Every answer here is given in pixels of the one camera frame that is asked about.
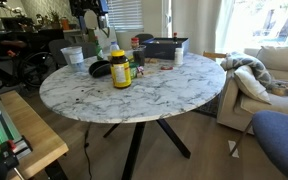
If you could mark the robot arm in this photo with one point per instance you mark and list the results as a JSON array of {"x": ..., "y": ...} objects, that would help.
[{"x": 84, "y": 8}]

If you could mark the small colourful toy figure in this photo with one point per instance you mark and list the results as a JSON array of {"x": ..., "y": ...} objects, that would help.
[{"x": 140, "y": 71}]

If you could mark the white window blinds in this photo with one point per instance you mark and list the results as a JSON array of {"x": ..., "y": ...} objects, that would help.
[{"x": 125, "y": 15}]

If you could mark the orange container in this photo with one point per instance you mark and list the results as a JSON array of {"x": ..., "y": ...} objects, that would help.
[{"x": 65, "y": 23}]

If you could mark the dark patterned rug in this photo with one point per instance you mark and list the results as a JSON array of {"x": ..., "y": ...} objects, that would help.
[{"x": 210, "y": 106}]

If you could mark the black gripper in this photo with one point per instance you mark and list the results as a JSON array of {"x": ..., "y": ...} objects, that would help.
[{"x": 103, "y": 21}]

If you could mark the small white pill bottle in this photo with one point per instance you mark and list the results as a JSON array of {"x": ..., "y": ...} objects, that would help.
[{"x": 178, "y": 56}]

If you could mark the white paper scrap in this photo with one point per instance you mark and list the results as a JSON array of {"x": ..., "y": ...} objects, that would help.
[{"x": 233, "y": 148}]

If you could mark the grey metal rail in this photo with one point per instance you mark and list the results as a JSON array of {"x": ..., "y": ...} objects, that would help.
[{"x": 7, "y": 123}]

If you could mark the black cabinet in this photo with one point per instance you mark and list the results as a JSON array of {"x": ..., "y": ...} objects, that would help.
[{"x": 24, "y": 38}]

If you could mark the jar with red lid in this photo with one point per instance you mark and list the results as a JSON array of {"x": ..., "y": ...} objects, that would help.
[{"x": 135, "y": 43}]

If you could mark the grey patterned blanket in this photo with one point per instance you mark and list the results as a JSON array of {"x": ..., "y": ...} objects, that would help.
[{"x": 250, "y": 66}]

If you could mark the clear plastic tub white label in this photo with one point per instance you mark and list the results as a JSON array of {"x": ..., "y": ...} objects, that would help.
[{"x": 73, "y": 57}]

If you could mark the dark bottle with red cap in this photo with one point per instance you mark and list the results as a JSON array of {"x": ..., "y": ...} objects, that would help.
[{"x": 175, "y": 37}]

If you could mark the black wheel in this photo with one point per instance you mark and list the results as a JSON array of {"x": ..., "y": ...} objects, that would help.
[{"x": 34, "y": 69}]

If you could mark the potted green plant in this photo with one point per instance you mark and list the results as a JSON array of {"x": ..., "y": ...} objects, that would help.
[{"x": 53, "y": 18}]

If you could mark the navy blue box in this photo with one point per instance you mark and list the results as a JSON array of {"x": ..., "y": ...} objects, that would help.
[{"x": 164, "y": 49}]

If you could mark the cream pillow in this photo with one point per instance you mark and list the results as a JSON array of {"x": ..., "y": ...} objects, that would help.
[{"x": 250, "y": 85}]

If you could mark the beige sofa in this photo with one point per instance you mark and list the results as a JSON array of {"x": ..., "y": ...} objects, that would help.
[{"x": 277, "y": 100}]

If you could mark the dark chair back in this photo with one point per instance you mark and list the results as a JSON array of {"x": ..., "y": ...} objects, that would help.
[{"x": 144, "y": 36}]

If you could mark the blue upholstered chair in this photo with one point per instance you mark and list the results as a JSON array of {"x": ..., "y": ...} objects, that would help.
[{"x": 280, "y": 140}]

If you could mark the green glass bottle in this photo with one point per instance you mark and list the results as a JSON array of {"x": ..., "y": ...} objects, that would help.
[{"x": 99, "y": 50}]

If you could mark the black table base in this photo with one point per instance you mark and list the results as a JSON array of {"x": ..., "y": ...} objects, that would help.
[{"x": 140, "y": 143}]

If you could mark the grey office chair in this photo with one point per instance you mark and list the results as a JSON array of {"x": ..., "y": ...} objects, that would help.
[{"x": 59, "y": 49}]

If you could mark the small red flat item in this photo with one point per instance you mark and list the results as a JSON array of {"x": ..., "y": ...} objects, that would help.
[{"x": 166, "y": 68}]

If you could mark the wooden chair back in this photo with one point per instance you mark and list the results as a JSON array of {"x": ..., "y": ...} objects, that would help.
[{"x": 214, "y": 55}]

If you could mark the black glasses case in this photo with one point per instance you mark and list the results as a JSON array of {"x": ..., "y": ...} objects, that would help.
[{"x": 100, "y": 69}]

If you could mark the brown bottle with yellow label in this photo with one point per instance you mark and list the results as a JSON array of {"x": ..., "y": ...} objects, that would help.
[{"x": 120, "y": 71}]

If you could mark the black clamp with red button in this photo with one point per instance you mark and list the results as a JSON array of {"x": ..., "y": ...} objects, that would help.
[{"x": 5, "y": 160}]

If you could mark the dark glass jar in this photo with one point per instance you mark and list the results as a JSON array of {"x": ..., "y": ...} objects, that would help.
[{"x": 139, "y": 56}]

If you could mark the light wooden bench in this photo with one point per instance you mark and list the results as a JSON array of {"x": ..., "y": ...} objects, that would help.
[{"x": 34, "y": 133}]

